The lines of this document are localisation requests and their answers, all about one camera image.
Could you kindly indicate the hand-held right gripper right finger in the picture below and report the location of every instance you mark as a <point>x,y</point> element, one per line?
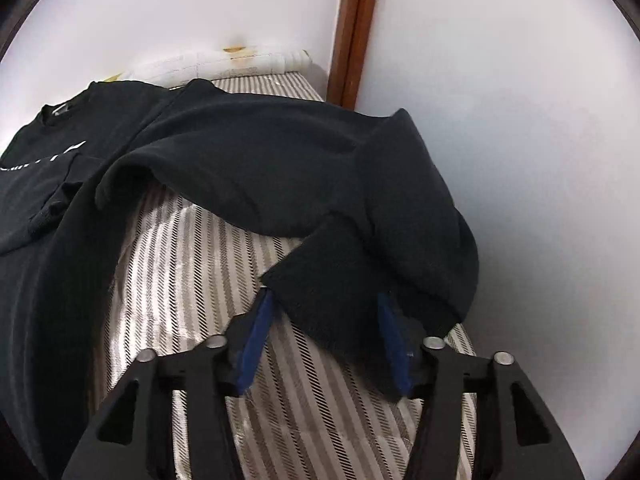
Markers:
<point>395,355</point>

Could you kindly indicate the striped mattress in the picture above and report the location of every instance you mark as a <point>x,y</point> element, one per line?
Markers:
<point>310,410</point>

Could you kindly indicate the black sweater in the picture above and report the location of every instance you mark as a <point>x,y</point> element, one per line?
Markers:
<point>275,170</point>

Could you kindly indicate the brown wooden door frame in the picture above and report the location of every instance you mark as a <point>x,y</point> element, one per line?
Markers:
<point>350,35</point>

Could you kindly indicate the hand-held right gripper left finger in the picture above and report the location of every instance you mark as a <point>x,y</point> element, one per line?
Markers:
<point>257,340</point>

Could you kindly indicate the clear plastic mattress wrapping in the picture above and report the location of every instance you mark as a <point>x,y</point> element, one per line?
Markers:
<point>200,65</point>

